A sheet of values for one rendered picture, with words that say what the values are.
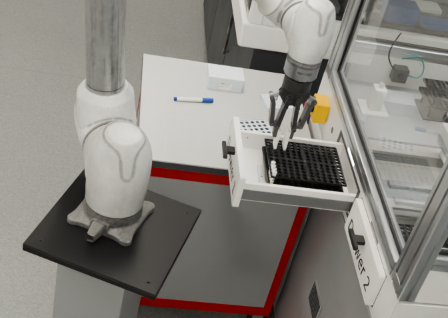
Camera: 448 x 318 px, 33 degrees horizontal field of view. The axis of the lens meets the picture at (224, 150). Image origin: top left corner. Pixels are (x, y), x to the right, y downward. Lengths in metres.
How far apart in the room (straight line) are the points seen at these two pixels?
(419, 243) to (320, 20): 0.57
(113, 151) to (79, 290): 0.47
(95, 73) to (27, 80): 2.01
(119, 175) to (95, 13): 0.39
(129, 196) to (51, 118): 1.83
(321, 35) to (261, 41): 1.02
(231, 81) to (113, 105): 0.76
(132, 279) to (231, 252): 0.74
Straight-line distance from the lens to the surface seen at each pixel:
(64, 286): 2.14
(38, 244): 1.93
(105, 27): 1.86
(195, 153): 2.33
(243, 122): 2.45
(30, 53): 4.16
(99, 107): 1.96
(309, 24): 1.84
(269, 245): 2.55
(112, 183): 1.86
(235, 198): 2.05
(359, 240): 1.96
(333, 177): 2.15
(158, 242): 1.98
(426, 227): 1.69
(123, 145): 1.83
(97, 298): 2.11
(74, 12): 4.61
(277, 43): 2.87
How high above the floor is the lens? 2.15
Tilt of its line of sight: 36 degrees down
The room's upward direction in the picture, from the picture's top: 14 degrees clockwise
